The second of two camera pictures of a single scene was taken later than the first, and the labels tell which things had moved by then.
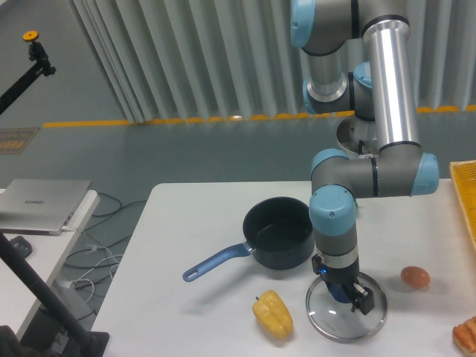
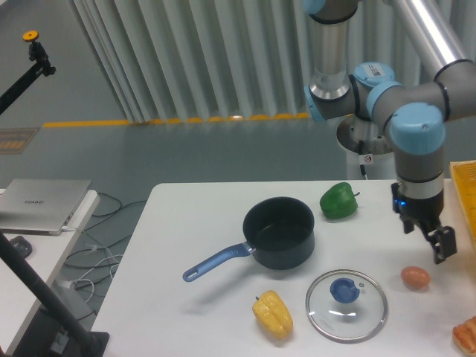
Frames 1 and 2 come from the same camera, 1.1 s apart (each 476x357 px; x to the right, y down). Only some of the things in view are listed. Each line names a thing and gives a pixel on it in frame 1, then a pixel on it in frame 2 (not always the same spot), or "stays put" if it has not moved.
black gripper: x=346 y=276 → x=426 y=211
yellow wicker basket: x=463 y=175 stays put
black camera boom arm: x=36 y=52 stays put
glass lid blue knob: x=329 y=311 stays put
